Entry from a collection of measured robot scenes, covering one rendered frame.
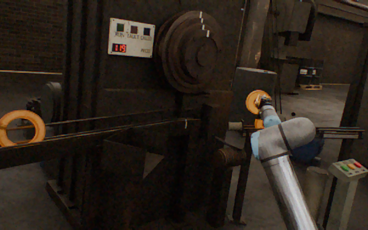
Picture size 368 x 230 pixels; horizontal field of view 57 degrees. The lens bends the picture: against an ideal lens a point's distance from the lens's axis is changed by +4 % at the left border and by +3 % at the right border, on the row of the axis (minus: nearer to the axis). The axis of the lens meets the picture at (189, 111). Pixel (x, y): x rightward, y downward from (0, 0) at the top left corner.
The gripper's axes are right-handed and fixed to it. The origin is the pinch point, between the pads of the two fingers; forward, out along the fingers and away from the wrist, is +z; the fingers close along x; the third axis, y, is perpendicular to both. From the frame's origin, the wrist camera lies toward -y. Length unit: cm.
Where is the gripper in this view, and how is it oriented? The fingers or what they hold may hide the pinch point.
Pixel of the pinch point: (258, 99)
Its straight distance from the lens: 223.6
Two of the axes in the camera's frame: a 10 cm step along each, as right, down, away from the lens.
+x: -9.9, -1.2, -0.8
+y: 1.5, -8.7, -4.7
